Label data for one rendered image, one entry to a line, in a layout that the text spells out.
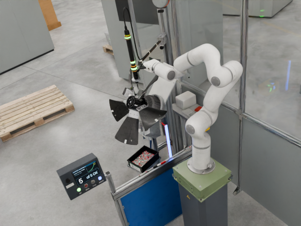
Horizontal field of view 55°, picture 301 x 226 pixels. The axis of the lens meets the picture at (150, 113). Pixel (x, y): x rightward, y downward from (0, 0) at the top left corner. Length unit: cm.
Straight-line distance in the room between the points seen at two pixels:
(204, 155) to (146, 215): 92
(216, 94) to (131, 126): 106
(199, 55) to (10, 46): 644
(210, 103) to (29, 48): 661
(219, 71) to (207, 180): 77
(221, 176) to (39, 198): 237
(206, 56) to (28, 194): 290
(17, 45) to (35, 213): 497
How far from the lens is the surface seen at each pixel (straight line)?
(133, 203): 242
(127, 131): 249
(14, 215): 373
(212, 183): 193
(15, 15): 770
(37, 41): 798
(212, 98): 164
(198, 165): 198
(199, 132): 174
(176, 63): 172
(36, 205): 368
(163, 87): 262
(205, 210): 214
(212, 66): 152
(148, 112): 233
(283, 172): 262
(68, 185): 195
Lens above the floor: 247
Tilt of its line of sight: 33 degrees down
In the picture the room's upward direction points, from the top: 10 degrees counter-clockwise
